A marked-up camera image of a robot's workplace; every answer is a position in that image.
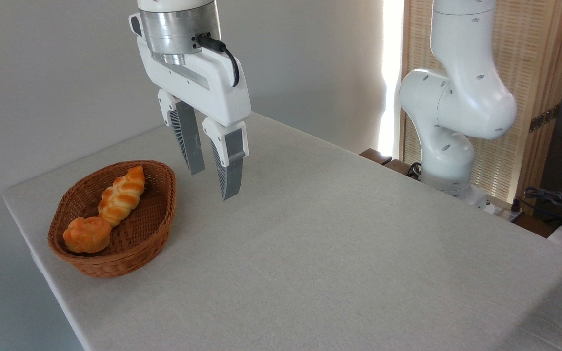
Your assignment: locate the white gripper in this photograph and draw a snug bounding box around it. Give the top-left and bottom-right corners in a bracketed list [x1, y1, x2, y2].
[136, 35, 252, 201]

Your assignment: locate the round orange bread roll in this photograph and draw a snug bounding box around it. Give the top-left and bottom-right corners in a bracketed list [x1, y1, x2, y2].
[62, 216, 113, 254]

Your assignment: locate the long braided bread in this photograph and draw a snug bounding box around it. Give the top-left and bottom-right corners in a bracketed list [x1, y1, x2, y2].
[98, 165, 146, 227]

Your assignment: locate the brown wicker basket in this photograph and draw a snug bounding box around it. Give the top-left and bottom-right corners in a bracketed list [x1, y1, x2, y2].
[47, 160, 177, 279]

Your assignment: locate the dark brown wooden furniture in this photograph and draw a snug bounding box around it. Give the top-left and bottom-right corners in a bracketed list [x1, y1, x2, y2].
[359, 148, 424, 181]

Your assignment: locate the white power strip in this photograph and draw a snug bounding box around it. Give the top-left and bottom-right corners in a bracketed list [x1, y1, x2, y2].
[476, 197, 526, 223]

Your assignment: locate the metal screen hinge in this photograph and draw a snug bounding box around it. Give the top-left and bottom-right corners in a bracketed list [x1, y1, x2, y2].
[528, 104, 561, 133]

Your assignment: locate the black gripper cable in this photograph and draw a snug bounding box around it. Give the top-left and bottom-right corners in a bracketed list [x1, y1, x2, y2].
[195, 33, 240, 88]

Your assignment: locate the black cable bundle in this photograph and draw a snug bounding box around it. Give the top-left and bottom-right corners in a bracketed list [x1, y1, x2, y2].
[510, 181, 562, 230]

